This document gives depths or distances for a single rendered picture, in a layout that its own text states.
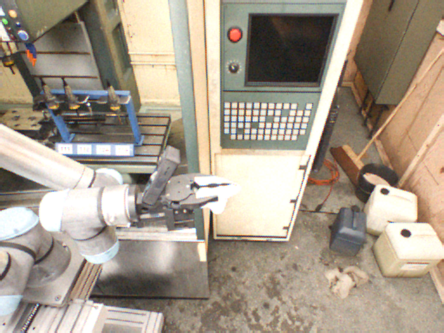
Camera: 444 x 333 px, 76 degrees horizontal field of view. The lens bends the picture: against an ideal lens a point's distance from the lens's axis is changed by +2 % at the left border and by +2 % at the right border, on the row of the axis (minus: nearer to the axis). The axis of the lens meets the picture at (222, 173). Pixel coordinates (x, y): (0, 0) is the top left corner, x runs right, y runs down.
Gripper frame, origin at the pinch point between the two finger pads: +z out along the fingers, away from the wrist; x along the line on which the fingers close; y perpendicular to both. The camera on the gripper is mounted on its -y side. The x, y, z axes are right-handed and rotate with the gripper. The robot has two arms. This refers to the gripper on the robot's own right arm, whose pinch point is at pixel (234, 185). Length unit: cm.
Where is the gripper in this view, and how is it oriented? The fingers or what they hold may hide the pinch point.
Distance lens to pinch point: 54.9
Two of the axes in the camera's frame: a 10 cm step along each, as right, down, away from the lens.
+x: 1.3, 6.0, -7.9
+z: 9.9, -0.9, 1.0
